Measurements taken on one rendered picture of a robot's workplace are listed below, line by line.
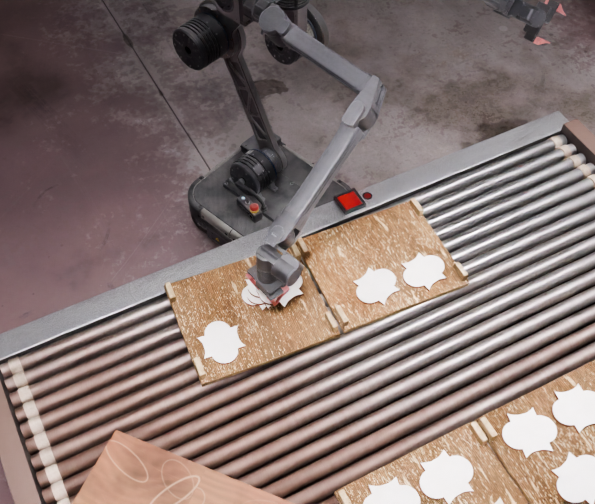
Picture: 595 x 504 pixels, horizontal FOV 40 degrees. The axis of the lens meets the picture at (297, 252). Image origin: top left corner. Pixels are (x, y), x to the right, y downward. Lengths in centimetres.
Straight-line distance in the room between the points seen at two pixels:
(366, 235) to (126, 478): 102
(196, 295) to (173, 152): 177
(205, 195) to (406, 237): 127
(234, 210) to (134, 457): 165
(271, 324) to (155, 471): 55
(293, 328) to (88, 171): 200
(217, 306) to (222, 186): 128
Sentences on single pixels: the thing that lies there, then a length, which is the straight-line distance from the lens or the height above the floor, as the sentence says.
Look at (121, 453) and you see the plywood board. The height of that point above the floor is 104.
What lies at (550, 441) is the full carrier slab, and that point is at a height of 95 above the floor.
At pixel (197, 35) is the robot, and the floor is 96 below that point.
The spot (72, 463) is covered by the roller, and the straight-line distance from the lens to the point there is 220.
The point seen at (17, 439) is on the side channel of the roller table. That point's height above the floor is 95.
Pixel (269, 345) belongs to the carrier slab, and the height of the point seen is 94.
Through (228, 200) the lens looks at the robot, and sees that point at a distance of 349.
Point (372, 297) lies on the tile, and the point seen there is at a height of 94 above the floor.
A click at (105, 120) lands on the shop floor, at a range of 427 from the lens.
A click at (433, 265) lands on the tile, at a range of 243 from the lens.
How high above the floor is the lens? 289
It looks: 53 degrees down
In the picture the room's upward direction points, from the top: straight up
